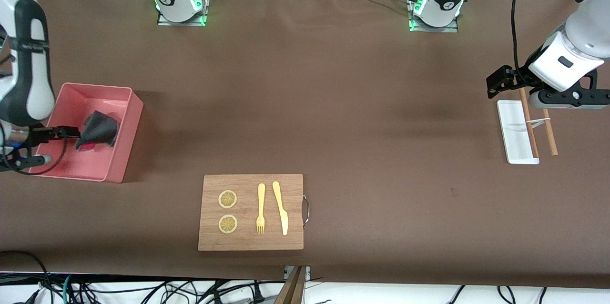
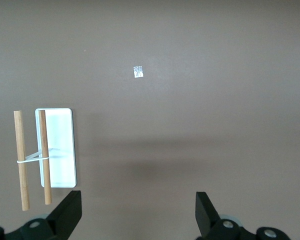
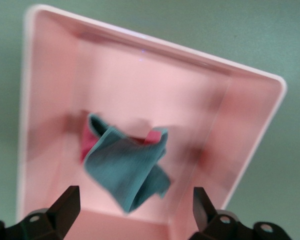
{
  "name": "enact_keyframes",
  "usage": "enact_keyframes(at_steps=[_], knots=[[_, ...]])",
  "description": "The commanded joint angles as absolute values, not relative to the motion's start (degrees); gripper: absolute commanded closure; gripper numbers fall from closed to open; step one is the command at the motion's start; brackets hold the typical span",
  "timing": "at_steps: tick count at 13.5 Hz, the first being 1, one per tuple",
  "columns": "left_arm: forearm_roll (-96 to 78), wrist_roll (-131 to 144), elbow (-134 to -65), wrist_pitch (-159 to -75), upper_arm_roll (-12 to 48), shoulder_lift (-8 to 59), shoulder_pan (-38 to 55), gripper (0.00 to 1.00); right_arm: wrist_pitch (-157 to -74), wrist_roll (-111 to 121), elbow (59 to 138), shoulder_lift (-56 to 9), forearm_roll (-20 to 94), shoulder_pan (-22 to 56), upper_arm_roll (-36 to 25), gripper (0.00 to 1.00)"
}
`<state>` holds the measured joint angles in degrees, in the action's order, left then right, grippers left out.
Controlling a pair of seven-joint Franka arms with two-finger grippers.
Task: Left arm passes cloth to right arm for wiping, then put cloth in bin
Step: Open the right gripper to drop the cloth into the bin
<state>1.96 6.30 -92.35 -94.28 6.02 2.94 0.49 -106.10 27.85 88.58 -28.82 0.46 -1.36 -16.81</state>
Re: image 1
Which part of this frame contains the grey and pink microfibre cloth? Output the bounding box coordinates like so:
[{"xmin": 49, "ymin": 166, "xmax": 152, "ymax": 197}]
[{"xmin": 75, "ymin": 111, "xmax": 119, "ymax": 151}]

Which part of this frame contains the pink plastic bin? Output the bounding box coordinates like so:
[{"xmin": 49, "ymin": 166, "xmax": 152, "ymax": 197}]
[{"xmin": 29, "ymin": 82, "xmax": 144, "ymax": 183}]

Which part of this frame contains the white rectangular tray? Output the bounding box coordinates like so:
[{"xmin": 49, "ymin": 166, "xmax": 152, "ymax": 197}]
[{"xmin": 497, "ymin": 100, "xmax": 540, "ymax": 165}]

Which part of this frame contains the brown wooden stick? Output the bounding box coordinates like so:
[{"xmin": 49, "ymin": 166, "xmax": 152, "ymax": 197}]
[
  {"xmin": 519, "ymin": 88, "xmax": 539, "ymax": 158},
  {"xmin": 542, "ymin": 108, "xmax": 559, "ymax": 156}
]

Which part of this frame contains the yellow plastic fork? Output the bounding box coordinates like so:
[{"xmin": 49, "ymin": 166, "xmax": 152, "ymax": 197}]
[{"xmin": 256, "ymin": 183, "xmax": 266, "ymax": 235}]

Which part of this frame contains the wooden cutting board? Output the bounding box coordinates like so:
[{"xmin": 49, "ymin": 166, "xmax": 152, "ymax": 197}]
[{"xmin": 198, "ymin": 174, "xmax": 311, "ymax": 251}]

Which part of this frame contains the yellow plastic knife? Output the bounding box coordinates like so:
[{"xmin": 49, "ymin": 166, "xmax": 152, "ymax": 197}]
[{"xmin": 272, "ymin": 181, "xmax": 289, "ymax": 236}]

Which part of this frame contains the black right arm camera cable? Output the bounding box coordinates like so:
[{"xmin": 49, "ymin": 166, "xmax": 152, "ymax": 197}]
[{"xmin": 18, "ymin": 138, "xmax": 68, "ymax": 176}]

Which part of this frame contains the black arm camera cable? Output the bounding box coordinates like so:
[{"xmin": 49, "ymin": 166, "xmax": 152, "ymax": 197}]
[
  {"xmin": 18, "ymin": 138, "xmax": 68, "ymax": 176},
  {"xmin": 510, "ymin": 0, "xmax": 535, "ymax": 83}
]

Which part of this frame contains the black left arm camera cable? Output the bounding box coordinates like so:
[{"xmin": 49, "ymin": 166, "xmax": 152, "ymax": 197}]
[{"xmin": 510, "ymin": 0, "xmax": 535, "ymax": 83}]

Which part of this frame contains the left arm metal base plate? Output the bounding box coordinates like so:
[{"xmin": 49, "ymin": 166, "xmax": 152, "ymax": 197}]
[{"xmin": 409, "ymin": 0, "xmax": 459, "ymax": 33}]

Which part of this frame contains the black looped floor cable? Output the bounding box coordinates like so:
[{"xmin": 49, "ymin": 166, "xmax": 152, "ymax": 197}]
[{"xmin": 0, "ymin": 250, "xmax": 51, "ymax": 304}]

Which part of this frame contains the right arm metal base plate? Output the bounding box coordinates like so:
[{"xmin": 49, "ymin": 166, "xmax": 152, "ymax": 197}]
[{"xmin": 157, "ymin": 0, "xmax": 208, "ymax": 27}]

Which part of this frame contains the brown wooden post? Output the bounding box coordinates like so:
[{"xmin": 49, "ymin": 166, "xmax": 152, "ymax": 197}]
[{"xmin": 274, "ymin": 266, "xmax": 306, "ymax": 304}]

